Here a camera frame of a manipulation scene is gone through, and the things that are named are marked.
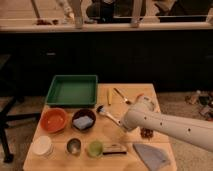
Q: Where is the red bowl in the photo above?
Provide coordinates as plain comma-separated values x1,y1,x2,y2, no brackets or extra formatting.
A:
40,108,68,133

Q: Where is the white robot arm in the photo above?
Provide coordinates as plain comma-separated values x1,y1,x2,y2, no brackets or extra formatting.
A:
121,101,213,152

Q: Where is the dark brown bowl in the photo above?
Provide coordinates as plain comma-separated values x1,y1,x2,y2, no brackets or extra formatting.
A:
71,109,96,132

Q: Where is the orange tomato toy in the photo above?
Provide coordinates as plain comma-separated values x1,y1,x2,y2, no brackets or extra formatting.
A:
135,93,144,102

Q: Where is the green plastic tray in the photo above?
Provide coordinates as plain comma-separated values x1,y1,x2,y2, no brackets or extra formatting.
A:
46,75,98,108

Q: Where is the blue sponge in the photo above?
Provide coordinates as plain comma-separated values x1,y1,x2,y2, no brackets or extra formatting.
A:
73,116,93,130

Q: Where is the green cup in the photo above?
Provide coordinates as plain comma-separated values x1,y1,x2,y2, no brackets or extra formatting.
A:
87,140,103,158

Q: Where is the small metal cup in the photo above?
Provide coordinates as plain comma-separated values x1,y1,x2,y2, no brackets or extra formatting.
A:
66,138,81,155

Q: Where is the white lidded container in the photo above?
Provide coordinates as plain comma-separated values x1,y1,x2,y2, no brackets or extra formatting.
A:
32,136,53,156

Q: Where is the grey folded cloth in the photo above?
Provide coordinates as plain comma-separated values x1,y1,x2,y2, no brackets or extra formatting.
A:
133,143,171,171

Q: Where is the black office chair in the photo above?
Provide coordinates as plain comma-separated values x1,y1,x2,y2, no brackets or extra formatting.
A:
0,53,43,164

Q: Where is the yellow handled utensil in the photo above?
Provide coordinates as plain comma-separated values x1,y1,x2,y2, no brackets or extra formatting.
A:
107,88,112,105

